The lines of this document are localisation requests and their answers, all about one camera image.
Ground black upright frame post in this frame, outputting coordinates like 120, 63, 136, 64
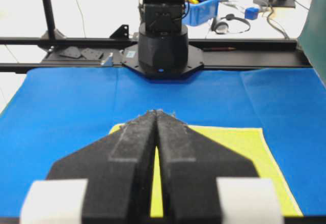
42, 0, 56, 40

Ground dark green backdrop board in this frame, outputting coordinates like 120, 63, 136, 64
298, 0, 325, 84

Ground black metal frame rail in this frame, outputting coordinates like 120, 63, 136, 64
1, 37, 311, 76

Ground grey headphones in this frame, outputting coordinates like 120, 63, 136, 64
209, 14, 251, 35

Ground small blue box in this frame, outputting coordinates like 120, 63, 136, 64
244, 7, 260, 20

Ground yellow-green towel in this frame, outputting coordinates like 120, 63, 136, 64
104, 114, 301, 223

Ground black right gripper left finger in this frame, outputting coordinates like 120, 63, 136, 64
20, 109, 156, 224

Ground blue table cloth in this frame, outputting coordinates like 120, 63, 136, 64
1, 68, 325, 217

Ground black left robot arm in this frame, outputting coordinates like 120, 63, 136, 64
121, 0, 204, 79

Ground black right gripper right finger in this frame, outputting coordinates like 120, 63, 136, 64
155, 109, 283, 224

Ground blue plastic bin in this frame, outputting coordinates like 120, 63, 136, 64
182, 0, 222, 26

